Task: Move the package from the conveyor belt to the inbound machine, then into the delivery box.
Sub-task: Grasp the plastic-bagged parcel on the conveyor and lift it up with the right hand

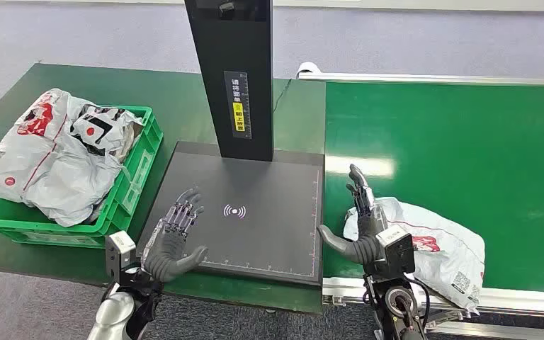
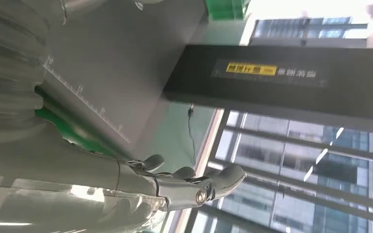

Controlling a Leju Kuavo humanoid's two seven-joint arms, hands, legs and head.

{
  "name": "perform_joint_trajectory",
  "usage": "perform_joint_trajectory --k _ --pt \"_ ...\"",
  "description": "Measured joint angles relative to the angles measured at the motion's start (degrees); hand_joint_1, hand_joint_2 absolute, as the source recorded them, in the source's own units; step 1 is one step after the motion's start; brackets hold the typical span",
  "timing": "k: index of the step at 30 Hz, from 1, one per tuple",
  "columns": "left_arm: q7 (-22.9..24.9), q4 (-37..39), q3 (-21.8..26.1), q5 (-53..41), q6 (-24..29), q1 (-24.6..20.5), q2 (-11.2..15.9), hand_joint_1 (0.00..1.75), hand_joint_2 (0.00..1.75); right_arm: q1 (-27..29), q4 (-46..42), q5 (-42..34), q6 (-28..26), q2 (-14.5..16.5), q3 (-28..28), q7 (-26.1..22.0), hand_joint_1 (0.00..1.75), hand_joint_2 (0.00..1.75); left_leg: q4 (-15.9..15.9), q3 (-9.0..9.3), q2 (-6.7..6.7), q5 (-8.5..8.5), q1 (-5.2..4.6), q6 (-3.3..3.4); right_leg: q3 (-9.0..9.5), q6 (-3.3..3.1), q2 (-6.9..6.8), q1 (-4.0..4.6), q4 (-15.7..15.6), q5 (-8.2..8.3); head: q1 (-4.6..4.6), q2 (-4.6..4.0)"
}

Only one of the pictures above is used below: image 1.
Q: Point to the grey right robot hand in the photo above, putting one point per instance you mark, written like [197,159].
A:
[366,246]

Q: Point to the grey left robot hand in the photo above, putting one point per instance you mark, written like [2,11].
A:
[166,253]

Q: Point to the white red-print poly mailer package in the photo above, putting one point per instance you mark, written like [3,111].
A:
[445,263]

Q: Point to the black inbound scanner machine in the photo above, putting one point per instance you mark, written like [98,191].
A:
[262,234]

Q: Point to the green conveyor belt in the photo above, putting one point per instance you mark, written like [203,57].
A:
[464,155]

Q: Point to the white black-print package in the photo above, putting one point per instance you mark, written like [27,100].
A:
[108,126]

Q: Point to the large white red-print package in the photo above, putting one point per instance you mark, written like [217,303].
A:
[51,173]

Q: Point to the black yellow machine label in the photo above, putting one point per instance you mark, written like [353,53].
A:
[238,105]

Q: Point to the green plastic crate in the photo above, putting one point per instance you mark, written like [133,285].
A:
[131,183]

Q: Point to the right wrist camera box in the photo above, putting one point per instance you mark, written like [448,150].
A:
[396,251]

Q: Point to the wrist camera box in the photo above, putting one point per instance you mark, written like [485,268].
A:
[396,251]
[119,253]

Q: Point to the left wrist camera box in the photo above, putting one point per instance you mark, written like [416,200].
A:
[119,253]

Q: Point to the wide aluminium conveyor rail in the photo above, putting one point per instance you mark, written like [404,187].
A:
[525,302]

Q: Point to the thin aluminium conveyor rail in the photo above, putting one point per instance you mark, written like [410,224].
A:
[441,79]

